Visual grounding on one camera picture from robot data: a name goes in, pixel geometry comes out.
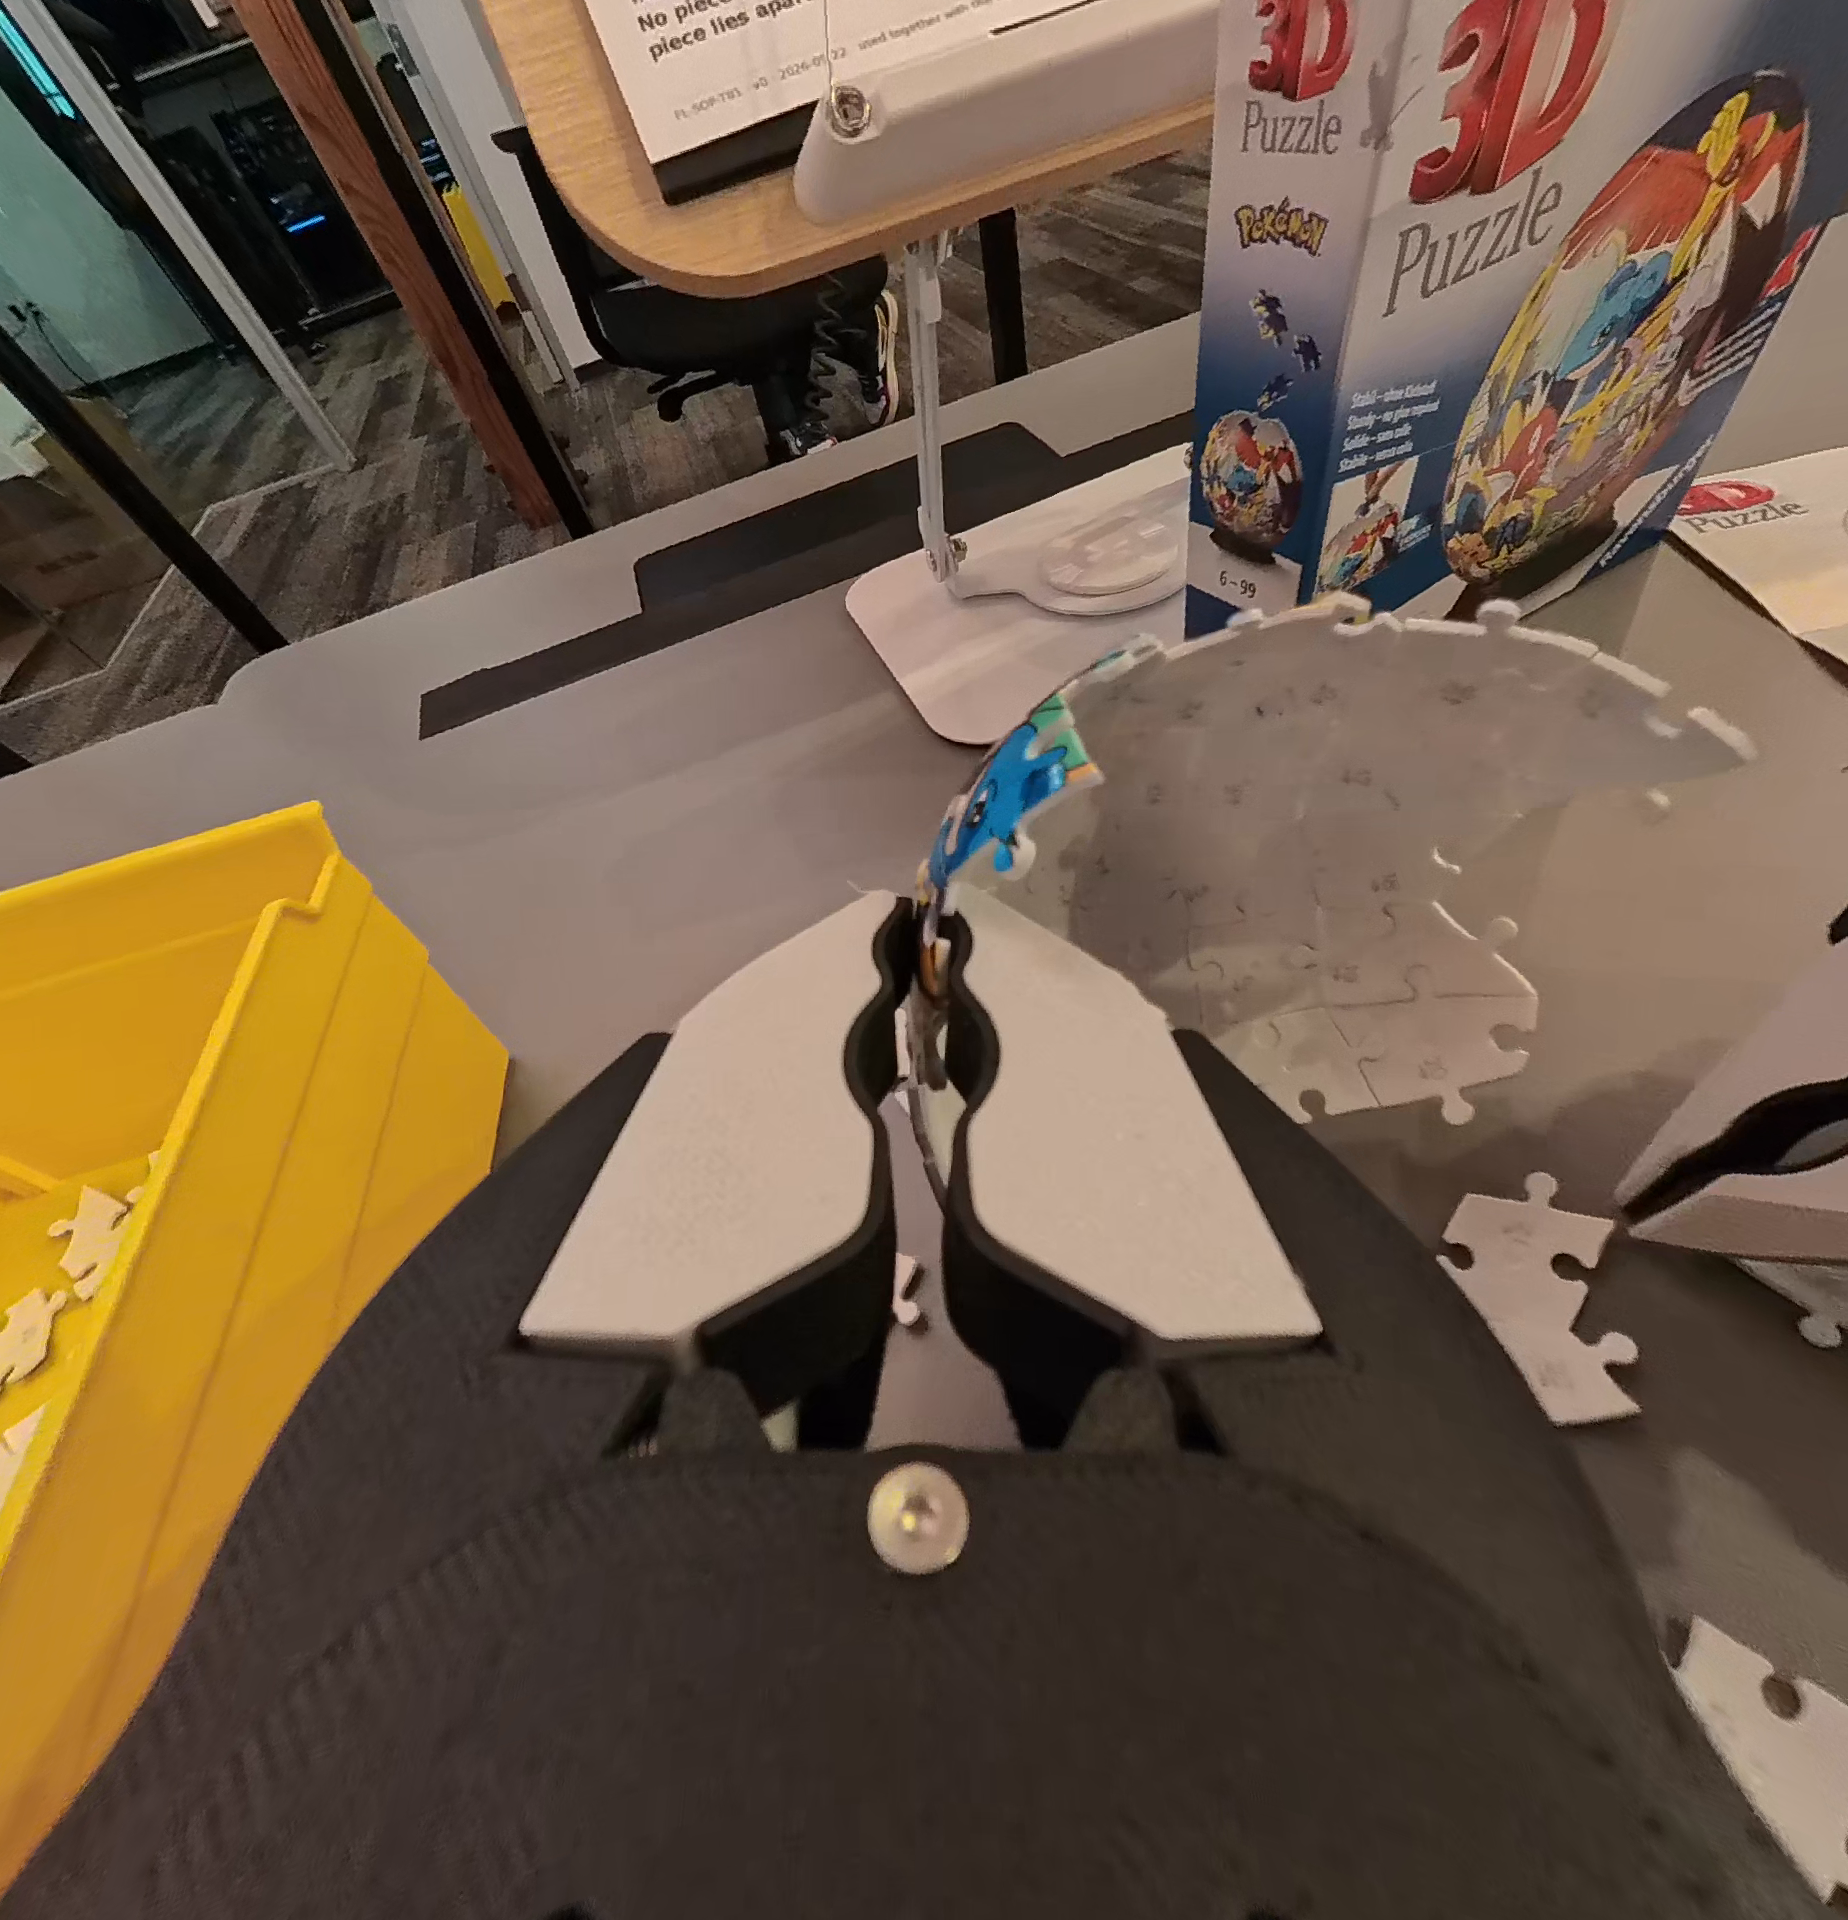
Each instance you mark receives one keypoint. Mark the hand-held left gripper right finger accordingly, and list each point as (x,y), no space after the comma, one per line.
(1133,1198)

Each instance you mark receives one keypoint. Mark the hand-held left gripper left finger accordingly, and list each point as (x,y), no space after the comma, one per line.
(714,1198)

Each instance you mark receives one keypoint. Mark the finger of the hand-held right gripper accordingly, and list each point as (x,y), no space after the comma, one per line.
(1792,1050)
(1807,1213)

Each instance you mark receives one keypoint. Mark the partly built puzzle ball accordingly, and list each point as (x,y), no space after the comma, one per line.
(1314,839)

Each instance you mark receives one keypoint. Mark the yellow plastic bin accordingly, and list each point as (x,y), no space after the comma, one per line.
(340,1050)

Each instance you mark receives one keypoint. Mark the printed puzzle box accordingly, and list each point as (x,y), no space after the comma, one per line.
(1463,300)

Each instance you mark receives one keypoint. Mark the folded instruction leaflet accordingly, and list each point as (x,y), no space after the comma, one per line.
(1807,568)

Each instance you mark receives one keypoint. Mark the white document stand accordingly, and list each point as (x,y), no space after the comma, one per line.
(939,661)

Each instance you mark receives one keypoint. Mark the black office chair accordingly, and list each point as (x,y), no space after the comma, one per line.
(684,321)

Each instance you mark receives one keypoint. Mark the cardboard box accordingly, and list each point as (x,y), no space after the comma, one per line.
(53,540)

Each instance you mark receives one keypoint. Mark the yellow floor sign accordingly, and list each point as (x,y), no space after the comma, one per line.
(477,238)

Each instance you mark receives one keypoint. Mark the white box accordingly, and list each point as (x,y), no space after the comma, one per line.
(0,433)

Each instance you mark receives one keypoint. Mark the printed instruction sheet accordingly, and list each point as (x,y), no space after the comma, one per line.
(714,75)

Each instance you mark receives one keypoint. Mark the wooden post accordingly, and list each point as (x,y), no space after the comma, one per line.
(414,300)

